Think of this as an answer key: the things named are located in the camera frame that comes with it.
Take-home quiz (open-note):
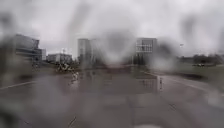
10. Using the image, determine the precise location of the tall grey building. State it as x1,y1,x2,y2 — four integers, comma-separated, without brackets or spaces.
77,37,94,64

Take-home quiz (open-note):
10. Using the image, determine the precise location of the tall glass-fronted building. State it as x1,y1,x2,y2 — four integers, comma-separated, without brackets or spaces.
135,37,159,66

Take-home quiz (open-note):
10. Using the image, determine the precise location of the metal railing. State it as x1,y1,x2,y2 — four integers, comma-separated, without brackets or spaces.
134,74,164,93

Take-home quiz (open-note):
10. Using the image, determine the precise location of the wet grey paved ground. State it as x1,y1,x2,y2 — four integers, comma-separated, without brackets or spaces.
0,68,224,128

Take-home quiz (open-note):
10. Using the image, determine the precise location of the low pale building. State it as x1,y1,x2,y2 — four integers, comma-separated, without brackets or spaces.
46,52,74,64

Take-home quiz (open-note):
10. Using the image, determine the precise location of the grey angular building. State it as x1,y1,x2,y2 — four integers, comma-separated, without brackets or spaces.
11,33,48,62

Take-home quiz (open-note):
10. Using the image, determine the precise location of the row of trees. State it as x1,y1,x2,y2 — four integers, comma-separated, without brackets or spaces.
178,53,224,66

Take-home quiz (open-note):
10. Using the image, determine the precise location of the grass strip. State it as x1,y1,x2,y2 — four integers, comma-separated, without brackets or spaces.
166,64,224,84

